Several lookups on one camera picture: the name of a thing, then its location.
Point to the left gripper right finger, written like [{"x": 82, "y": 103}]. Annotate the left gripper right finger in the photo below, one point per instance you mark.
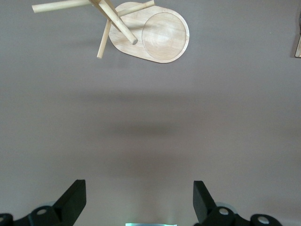
[{"x": 207, "y": 212}]

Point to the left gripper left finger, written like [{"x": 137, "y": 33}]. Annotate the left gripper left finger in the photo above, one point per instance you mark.
[{"x": 68, "y": 204}]

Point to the wooden mug rack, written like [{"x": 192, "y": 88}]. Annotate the wooden mug rack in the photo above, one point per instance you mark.
[{"x": 164, "y": 35}]

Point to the bamboo cutting board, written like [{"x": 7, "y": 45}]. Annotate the bamboo cutting board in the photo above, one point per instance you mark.
[{"x": 299, "y": 49}]

